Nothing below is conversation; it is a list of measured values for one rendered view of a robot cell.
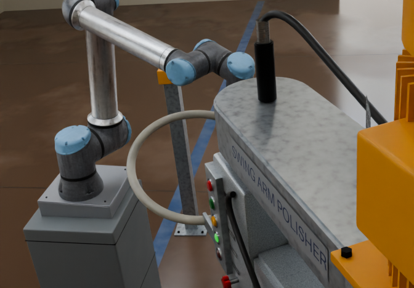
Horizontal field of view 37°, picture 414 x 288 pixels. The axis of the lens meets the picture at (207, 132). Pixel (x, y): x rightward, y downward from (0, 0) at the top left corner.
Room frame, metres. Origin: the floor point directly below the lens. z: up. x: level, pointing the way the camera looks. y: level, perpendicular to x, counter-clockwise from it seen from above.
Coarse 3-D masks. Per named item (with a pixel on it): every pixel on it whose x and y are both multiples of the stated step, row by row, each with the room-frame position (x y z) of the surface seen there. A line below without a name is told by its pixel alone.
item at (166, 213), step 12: (156, 120) 1.98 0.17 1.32; (168, 120) 1.98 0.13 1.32; (144, 132) 1.93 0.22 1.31; (132, 144) 1.88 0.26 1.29; (132, 156) 1.83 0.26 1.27; (132, 168) 1.78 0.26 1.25; (132, 180) 1.73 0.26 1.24; (144, 192) 1.69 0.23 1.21; (144, 204) 1.66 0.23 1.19; (156, 204) 1.64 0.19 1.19; (168, 216) 1.60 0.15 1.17; (180, 216) 1.60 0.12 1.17; (192, 216) 1.60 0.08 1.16
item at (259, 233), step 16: (224, 160) 1.20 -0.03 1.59; (224, 176) 1.16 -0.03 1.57; (240, 192) 1.07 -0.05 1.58; (240, 208) 1.07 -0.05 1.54; (256, 208) 1.06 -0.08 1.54; (240, 224) 1.08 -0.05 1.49; (256, 224) 1.06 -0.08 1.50; (272, 224) 1.07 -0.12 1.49; (256, 240) 1.06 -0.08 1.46; (272, 240) 1.07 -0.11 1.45; (240, 256) 1.10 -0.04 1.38; (256, 256) 1.05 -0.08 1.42; (240, 272) 1.12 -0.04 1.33
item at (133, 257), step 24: (48, 216) 2.16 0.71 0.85; (120, 216) 2.10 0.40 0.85; (144, 216) 2.32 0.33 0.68; (48, 240) 2.06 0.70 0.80; (72, 240) 2.03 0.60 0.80; (96, 240) 2.01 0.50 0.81; (120, 240) 2.04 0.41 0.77; (144, 240) 2.27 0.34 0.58; (48, 264) 2.07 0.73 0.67; (72, 264) 2.04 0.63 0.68; (96, 264) 2.01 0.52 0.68; (120, 264) 1.99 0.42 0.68; (144, 264) 2.22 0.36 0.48
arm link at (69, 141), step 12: (60, 132) 2.26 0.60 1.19; (72, 132) 2.24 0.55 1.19; (84, 132) 2.23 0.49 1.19; (96, 132) 2.28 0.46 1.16; (60, 144) 2.18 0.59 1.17; (72, 144) 2.16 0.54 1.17; (84, 144) 2.18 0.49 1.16; (96, 144) 2.24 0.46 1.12; (60, 156) 2.18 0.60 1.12; (72, 156) 2.16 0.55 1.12; (84, 156) 2.18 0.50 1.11; (96, 156) 2.22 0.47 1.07; (60, 168) 2.19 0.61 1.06; (72, 168) 2.16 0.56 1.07; (84, 168) 2.17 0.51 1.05
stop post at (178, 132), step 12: (168, 84) 3.08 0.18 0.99; (168, 96) 3.09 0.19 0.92; (180, 96) 3.10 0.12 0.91; (168, 108) 3.09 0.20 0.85; (180, 108) 3.08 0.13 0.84; (180, 120) 3.08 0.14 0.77; (180, 132) 3.08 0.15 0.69; (180, 144) 3.08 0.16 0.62; (180, 156) 3.08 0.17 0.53; (180, 168) 3.09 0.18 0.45; (180, 180) 3.09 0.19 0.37; (192, 180) 3.11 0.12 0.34; (180, 192) 3.09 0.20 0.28; (192, 192) 3.08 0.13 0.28; (192, 204) 3.08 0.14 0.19; (180, 228) 3.10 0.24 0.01; (192, 228) 3.08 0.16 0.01; (204, 228) 3.07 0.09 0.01
